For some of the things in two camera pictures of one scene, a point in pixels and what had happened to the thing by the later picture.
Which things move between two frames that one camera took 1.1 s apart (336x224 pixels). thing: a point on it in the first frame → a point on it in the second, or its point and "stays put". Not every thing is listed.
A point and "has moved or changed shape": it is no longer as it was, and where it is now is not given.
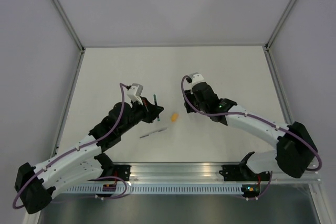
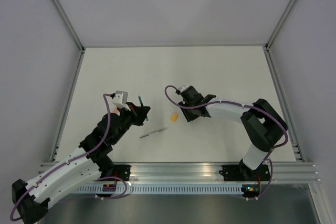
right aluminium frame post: [269, 56] stays put
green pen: [156, 103] has moved or changed shape
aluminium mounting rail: [200, 172] stays put
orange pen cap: [174, 117] stays put
